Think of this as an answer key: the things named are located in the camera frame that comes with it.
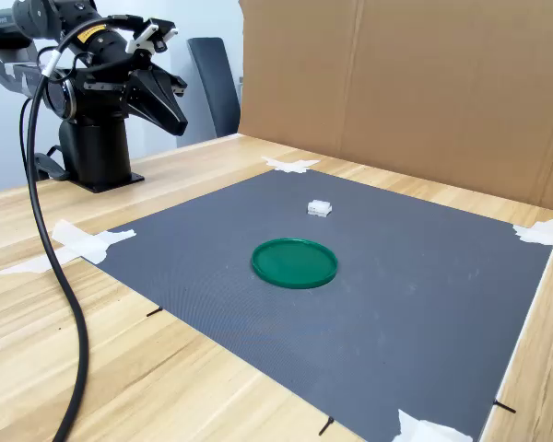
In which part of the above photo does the small white plastic terminal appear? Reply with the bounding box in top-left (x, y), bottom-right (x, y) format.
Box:
top-left (306, 198), bottom-right (334, 219)

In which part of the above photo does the round green lid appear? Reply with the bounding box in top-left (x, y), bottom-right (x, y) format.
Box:
top-left (251, 237), bottom-right (339, 291)

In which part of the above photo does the dark grey chair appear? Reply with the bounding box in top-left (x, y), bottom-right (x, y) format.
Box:
top-left (186, 36), bottom-right (242, 138)

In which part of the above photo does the brown cardboard partition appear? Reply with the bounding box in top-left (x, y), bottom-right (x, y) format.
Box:
top-left (237, 0), bottom-right (553, 213)

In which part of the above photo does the dark grey mat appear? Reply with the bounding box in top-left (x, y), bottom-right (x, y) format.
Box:
top-left (80, 168), bottom-right (553, 442)

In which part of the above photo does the thin black cable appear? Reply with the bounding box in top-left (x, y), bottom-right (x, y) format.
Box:
top-left (19, 96), bottom-right (41, 183)

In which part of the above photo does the thick black camera cable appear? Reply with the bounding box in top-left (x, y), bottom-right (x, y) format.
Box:
top-left (27, 15), bottom-right (145, 442)

